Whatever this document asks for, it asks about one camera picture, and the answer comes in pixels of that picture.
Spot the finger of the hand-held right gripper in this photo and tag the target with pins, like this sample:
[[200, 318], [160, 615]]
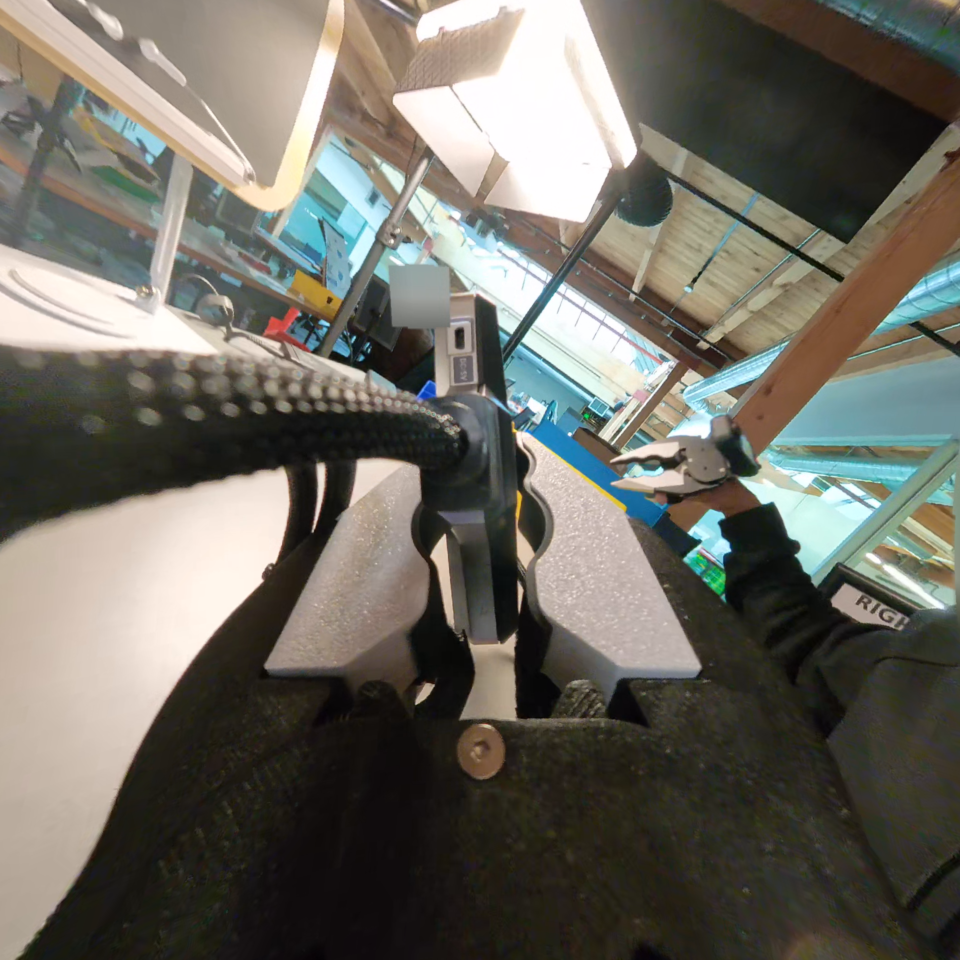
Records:
[[664, 456], [664, 487]]

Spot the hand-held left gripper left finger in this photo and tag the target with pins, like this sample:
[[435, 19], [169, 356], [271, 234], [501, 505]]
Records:
[[352, 592]]

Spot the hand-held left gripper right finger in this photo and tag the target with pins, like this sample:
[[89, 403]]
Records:
[[615, 592]]

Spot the black hdmi switch box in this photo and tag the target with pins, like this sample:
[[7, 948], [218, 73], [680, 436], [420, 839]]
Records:
[[499, 532]]

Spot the person's right forearm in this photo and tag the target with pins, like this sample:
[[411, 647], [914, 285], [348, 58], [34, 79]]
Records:
[[780, 600]]

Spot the person's right hand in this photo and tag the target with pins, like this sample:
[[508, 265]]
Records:
[[735, 499]]

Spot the black white-labelled case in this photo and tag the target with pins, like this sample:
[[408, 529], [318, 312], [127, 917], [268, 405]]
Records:
[[862, 592]]

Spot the black slanted pole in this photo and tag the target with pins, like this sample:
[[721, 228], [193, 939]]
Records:
[[555, 277]]

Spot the blue bin with dividers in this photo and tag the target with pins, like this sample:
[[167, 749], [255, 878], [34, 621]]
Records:
[[429, 388]]

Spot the black monitor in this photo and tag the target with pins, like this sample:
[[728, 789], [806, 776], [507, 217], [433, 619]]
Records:
[[371, 319]]

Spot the red box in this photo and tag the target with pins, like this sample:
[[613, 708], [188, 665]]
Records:
[[281, 324]]

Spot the yellow box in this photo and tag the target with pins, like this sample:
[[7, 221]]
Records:
[[315, 292]]

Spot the person's black jacket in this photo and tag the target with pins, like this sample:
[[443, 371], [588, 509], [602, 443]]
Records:
[[900, 750]]

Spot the black overhead panel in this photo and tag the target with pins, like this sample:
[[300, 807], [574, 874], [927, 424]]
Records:
[[750, 112]]

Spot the grey metal pole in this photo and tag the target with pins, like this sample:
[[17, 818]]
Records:
[[375, 255]]

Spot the white softbox light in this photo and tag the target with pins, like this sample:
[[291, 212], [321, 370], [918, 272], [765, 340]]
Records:
[[525, 97]]

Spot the round metal air duct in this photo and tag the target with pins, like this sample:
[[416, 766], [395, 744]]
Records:
[[750, 375]]

